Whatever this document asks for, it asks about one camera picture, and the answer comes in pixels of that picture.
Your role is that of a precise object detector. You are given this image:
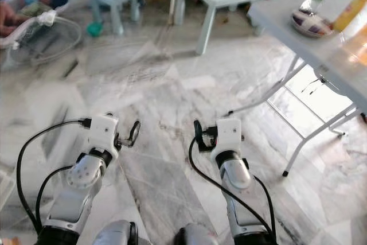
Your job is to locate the small dark flat object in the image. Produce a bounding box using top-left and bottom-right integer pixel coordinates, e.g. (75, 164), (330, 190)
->
(64, 60), (80, 79)

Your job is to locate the grey robot right leg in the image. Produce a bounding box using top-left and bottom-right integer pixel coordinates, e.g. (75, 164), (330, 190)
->
(174, 223), (220, 245)

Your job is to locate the grey robot leg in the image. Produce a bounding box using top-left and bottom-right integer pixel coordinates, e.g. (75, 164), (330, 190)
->
(91, 219), (139, 245)
(174, 223), (220, 245)

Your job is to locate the grey robot left leg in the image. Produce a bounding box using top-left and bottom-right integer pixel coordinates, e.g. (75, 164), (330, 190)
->
(91, 219), (139, 245)

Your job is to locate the small teal cup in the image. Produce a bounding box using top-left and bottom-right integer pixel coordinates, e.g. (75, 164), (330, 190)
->
(87, 21), (104, 38)

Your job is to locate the white baby bouncer seat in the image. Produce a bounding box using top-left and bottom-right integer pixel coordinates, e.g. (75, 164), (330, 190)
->
(0, 1), (84, 66)

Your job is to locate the white folding table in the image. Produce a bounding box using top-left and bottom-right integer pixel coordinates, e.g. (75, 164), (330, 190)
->
(224, 0), (367, 178)

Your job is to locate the patterned bowl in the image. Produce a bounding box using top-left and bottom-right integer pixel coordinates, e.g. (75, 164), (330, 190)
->
(291, 8), (335, 40)

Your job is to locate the baby in blue top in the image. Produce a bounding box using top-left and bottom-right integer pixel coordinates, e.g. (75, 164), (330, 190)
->
(0, 0), (71, 37)

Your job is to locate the yellow container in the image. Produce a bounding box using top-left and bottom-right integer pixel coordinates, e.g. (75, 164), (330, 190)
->
(332, 0), (367, 34)

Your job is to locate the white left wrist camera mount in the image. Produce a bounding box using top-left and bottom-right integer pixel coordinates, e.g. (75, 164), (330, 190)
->
(88, 113), (120, 155)

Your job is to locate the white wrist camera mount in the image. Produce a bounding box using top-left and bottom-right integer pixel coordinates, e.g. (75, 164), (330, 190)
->
(88, 113), (120, 155)
(216, 116), (243, 158)

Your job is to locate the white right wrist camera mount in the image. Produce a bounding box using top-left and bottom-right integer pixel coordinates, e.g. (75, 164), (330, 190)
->
(216, 116), (243, 158)

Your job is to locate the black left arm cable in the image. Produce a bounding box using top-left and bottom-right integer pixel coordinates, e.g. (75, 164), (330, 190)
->
(34, 164), (76, 230)

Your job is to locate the black left wrist camera cable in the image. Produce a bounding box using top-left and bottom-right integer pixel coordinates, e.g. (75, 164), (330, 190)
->
(15, 118), (93, 234)

